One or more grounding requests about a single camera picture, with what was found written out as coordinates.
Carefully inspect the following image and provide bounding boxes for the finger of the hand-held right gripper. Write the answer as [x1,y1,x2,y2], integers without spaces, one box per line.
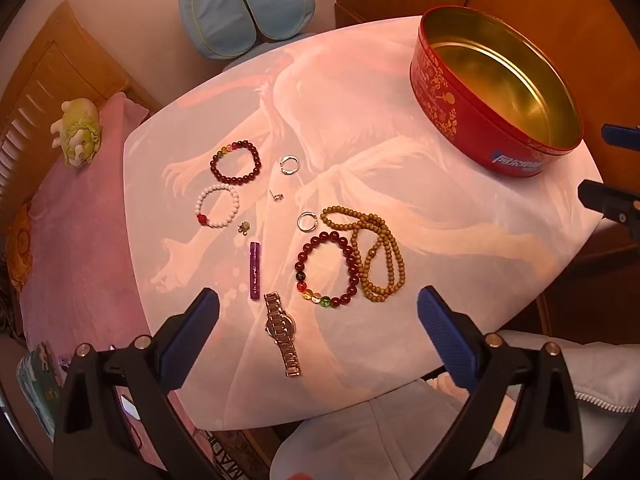
[577,179,640,242]
[601,124,640,152]

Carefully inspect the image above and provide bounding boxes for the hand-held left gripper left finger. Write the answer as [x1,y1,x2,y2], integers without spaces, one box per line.
[52,287,221,480]

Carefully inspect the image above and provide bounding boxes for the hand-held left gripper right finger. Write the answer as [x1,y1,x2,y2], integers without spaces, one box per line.
[416,286,586,480]

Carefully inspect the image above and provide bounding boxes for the purple tube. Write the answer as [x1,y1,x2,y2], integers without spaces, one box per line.
[249,241,263,302]

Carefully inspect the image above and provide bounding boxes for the red round metal tin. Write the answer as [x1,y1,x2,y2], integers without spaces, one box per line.
[409,6,585,177]

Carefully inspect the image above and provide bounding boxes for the rose gold wristwatch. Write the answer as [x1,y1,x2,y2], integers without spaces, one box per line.
[263,291,304,378]

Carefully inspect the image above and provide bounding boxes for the white jacket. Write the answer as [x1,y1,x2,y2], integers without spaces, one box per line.
[270,329,640,480]

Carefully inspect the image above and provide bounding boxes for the printed floor rug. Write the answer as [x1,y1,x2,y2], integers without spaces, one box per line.
[200,427,282,480]

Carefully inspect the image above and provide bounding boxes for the pink blanket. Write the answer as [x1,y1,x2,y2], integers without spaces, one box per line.
[5,91,211,480]

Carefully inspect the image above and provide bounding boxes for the teal printed cloth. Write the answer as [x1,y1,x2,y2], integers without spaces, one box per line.
[16,341,64,437]

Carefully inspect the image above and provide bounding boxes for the orange pillow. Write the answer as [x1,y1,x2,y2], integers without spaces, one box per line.
[5,202,34,292]

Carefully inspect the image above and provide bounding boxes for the green plush toy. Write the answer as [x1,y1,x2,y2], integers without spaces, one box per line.
[50,98,105,170]

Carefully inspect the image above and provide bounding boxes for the printed tablecloth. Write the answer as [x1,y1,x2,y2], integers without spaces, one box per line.
[122,15,607,432]

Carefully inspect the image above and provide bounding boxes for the wooden bed headboard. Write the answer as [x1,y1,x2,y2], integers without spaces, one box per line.
[0,0,162,221]

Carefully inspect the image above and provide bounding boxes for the wooden bead necklace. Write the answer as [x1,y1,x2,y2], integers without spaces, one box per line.
[320,205,406,305]

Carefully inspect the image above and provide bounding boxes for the large dark red bead bracelet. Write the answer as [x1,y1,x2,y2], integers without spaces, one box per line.
[294,234,362,310]

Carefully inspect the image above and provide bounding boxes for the white bead bracelet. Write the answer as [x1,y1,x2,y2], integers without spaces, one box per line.
[194,184,242,230]

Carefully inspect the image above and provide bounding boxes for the small dark red bead bracelet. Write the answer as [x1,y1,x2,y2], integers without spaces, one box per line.
[210,139,262,187]

